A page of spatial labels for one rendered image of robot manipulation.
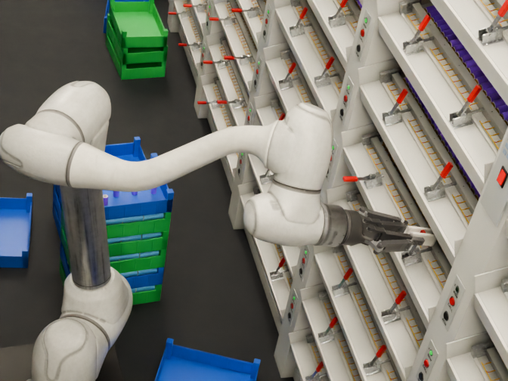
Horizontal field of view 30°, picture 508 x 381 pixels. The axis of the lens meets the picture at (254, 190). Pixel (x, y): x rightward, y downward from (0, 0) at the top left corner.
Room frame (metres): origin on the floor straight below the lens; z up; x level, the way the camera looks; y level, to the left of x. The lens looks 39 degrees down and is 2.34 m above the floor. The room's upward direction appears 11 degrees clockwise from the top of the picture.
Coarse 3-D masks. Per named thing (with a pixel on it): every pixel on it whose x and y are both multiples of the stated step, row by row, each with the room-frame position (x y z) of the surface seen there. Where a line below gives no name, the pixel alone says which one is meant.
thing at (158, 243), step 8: (64, 224) 2.21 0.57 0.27; (168, 232) 2.21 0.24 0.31; (136, 240) 2.17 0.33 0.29; (144, 240) 2.18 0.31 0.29; (152, 240) 2.19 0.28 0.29; (160, 240) 2.20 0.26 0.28; (112, 248) 2.13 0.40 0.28; (120, 248) 2.14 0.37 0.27; (128, 248) 2.16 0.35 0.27; (136, 248) 2.17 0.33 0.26; (144, 248) 2.18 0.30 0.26; (152, 248) 2.19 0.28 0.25; (160, 248) 2.21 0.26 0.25; (112, 256) 2.13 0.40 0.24
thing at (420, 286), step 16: (368, 128) 2.01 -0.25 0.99; (352, 144) 2.00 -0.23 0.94; (368, 144) 1.99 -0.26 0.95; (352, 160) 1.94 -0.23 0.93; (368, 160) 1.93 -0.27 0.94; (384, 176) 1.87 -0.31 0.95; (400, 176) 1.87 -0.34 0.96; (368, 192) 1.82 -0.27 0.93; (384, 192) 1.82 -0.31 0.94; (368, 208) 1.81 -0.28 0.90; (384, 208) 1.76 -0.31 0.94; (400, 208) 1.76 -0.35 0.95; (400, 256) 1.61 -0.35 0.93; (432, 256) 1.61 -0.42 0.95; (400, 272) 1.59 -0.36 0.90; (416, 272) 1.56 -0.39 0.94; (432, 272) 1.56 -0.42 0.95; (416, 288) 1.52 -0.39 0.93; (432, 288) 1.52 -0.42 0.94; (416, 304) 1.50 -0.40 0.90; (432, 304) 1.47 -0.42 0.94
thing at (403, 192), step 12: (372, 144) 1.98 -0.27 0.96; (384, 156) 1.92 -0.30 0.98; (384, 168) 1.89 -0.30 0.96; (396, 180) 1.83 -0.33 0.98; (408, 192) 1.79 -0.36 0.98; (408, 204) 1.75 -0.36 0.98; (420, 216) 1.71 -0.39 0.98; (432, 252) 1.61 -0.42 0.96; (444, 264) 1.56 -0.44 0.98; (444, 276) 1.55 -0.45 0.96
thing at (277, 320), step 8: (248, 232) 2.61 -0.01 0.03; (248, 240) 2.59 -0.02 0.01; (256, 248) 2.51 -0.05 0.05; (256, 256) 2.49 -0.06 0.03; (256, 264) 2.47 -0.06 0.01; (264, 272) 2.40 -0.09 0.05; (264, 280) 2.38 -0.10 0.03; (264, 288) 2.37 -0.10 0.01; (272, 296) 2.29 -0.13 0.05; (272, 304) 2.27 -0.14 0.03; (272, 312) 2.26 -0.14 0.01; (280, 320) 2.19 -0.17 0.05; (296, 368) 2.00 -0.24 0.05; (296, 376) 1.98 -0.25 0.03
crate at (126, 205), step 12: (108, 192) 2.24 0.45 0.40; (120, 192) 2.26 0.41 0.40; (144, 192) 2.28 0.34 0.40; (156, 192) 2.29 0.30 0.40; (168, 192) 2.21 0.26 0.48; (108, 204) 2.19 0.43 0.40; (120, 204) 2.14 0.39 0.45; (132, 204) 2.16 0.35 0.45; (144, 204) 2.17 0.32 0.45; (156, 204) 2.19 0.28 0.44; (168, 204) 2.21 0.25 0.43; (108, 216) 2.12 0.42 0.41; (120, 216) 2.14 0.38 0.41; (132, 216) 2.16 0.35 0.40
